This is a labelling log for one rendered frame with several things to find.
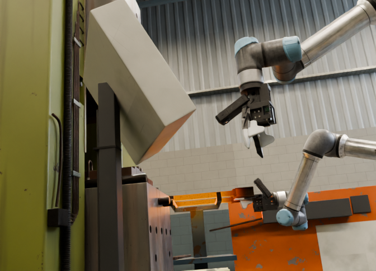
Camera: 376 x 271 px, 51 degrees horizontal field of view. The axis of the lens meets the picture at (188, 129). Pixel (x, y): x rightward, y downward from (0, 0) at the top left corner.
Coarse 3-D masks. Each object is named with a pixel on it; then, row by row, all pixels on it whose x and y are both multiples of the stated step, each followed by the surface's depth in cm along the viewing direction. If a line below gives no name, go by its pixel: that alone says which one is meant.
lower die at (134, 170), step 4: (124, 168) 134; (128, 168) 134; (132, 168) 135; (136, 168) 140; (84, 172) 136; (92, 172) 136; (96, 172) 135; (124, 172) 134; (128, 172) 134; (132, 172) 134; (136, 172) 140; (140, 172) 146; (144, 172) 152; (84, 176) 136; (92, 176) 135; (96, 176) 135
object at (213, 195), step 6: (252, 186) 174; (216, 192) 174; (222, 192) 174; (228, 192) 174; (234, 192) 173; (240, 192) 175; (246, 192) 175; (252, 192) 174; (174, 198) 175; (180, 198) 175; (186, 198) 174; (192, 198) 174; (198, 198) 174; (204, 198) 176
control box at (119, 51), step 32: (96, 32) 81; (128, 32) 79; (96, 64) 91; (128, 64) 77; (160, 64) 79; (96, 96) 104; (128, 96) 84; (160, 96) 76; (128, 128) 95; (160, 128) 77
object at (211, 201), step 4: (192, 200) 198; (196, 200) 198; (200, 200) 198; (204, 200) 197; (208, 200) 197; (212, 200) 197; (224, 200) 197; (228, 200) 197; (232, 200) 196; (236, 200) 198; (180, 204) 197; (184, 204) 197; (188, 204) 197; (192, 204) 197; (196, 204) 197; (200, 204) 199
